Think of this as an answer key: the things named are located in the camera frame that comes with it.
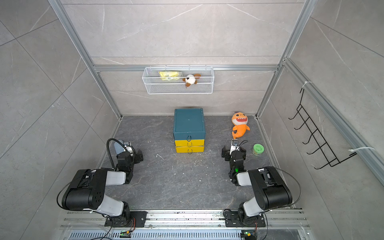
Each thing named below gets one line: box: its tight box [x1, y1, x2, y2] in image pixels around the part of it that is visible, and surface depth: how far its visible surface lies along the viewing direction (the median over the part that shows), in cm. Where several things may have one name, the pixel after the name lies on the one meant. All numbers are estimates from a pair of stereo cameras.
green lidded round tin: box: [252, 143, 265, 156], surface depth 97 cm
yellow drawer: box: [175, 146, 205, 155], surface depth 97 cm
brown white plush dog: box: [182, 73, 202, 87], surface depth 87 cm
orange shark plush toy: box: [231, 112, 251, 139], surface depth 109 cm
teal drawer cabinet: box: [173, 108, 206, 141], surface depth 86 cm
